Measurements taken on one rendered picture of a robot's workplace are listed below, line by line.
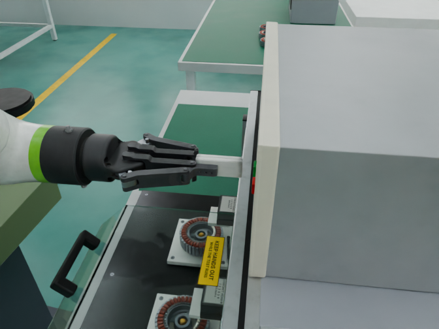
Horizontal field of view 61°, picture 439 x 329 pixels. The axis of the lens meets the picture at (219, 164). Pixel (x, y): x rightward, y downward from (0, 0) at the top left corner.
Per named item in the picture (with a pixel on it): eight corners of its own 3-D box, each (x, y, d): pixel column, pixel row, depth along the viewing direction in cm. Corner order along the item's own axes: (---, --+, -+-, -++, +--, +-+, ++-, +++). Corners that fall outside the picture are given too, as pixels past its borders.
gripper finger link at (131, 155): (124, 150, 57) (120, 155, 56) (196, 156, 56) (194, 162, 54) (127, 171, 59) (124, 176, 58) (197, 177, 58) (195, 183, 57)
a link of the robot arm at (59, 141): (31, 140, 53) (61, 110, 60) (52, 203, 60) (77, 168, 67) (72, 143, 52) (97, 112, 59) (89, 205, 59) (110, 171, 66)
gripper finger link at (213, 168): (184, 162, 57) (180, 173, 54) (217, 164, 56) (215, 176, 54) (185, 170, 57) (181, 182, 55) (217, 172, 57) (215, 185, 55)
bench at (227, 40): (184, 169, 254) (177, 62, 210) (218, 66, 402) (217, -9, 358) (351, 181, 243) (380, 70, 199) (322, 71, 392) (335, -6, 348)
